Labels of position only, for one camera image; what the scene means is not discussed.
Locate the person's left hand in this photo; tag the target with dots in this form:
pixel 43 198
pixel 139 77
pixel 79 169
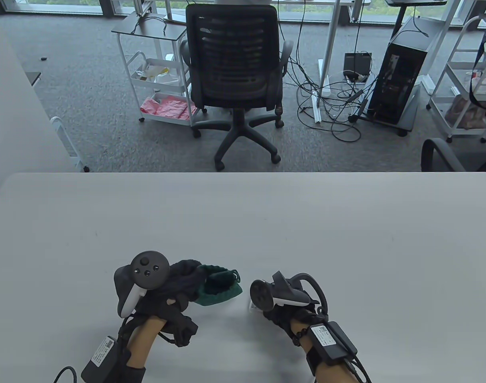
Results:
pixel 179 279

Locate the black white handheld controller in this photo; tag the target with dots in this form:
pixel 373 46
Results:
pixel 149 269
pixel 288 297

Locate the white power strip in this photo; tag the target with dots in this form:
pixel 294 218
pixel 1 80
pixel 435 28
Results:
pixel 317 109

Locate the white desk frame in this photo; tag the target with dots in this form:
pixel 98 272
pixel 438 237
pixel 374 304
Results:
pixel 330 40
pixel 442 40

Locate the black computer tower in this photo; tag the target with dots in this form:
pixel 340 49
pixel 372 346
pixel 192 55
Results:
pixel 398 79

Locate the person's left forearm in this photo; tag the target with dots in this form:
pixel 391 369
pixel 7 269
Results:
pixel 143 343

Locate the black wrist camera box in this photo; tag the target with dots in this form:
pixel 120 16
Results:
pixel 101 355
pixel 332 341

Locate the person's right forearm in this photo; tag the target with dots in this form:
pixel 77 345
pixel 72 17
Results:
pixel 334 375

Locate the black box on floor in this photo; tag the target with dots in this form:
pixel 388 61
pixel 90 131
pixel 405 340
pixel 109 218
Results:
pixel 357 63

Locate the white cart with black top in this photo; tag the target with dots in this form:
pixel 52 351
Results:
pixel 175 32

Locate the person's right hand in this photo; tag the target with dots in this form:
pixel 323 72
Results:
pixel 282 319

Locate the black mesh office chair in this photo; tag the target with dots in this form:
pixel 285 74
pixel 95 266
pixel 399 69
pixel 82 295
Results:
pixel 231 60

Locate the black standing desk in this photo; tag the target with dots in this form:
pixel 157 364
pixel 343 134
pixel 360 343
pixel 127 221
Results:
pixel 402 20

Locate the clear plastic bags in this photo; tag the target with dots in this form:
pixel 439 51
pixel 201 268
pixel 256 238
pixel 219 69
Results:
pixel 165 77

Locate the black chair armrest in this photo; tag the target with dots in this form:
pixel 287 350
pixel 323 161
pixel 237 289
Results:
pixel 430 153

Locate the black wheeled computer stand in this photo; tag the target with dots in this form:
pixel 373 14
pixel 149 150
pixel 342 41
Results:
pixel 408 115

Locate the pink plastic bags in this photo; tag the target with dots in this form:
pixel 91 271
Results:
pixel 167 107

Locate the brown plastic bag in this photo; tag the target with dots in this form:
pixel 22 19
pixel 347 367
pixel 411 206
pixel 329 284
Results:
pixel 466 113

